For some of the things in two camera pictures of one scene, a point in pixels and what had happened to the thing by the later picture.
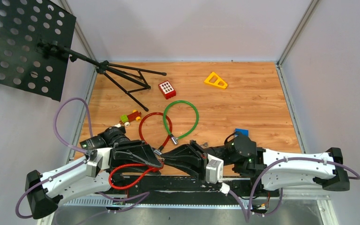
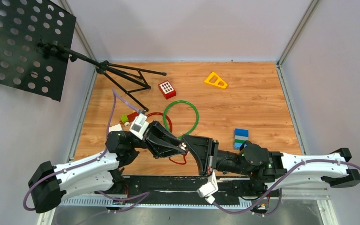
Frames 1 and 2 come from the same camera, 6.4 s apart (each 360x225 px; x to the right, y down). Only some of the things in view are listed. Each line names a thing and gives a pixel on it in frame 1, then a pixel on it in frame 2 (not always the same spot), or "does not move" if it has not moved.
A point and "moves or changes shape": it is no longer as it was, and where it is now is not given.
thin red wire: [152, 168] moves or changes shape
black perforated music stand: [27, 45] does not move
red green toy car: [126, 119] does not move
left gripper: [141, 154] → [161, 142]
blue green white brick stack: [245, 131] does not move
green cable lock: [174, 139] does not move
